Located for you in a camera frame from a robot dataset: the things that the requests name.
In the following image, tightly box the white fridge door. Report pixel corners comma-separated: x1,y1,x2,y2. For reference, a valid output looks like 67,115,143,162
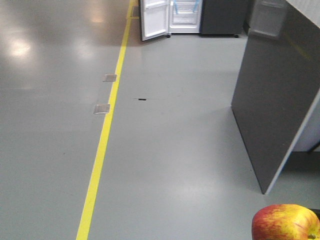
138,0,170,42

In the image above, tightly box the red yellow apple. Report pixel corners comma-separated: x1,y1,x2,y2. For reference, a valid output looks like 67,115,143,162
251,204,320,240

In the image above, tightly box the dark grey fridge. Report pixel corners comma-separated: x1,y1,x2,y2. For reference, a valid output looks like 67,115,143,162
165,0,248,38

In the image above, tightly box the near metal floor plate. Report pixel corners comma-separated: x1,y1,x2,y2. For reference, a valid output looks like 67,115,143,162
93,104,111,115

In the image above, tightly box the metal floor plate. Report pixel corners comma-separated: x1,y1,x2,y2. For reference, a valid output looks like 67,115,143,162
93,104,111,115
103,74,117,83

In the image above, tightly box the far metal floor plate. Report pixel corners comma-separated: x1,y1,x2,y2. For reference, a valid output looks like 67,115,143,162
103,74,117,83

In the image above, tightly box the dark grey cabinet panel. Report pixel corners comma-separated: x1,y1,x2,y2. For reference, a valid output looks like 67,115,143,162
231,0,320,194

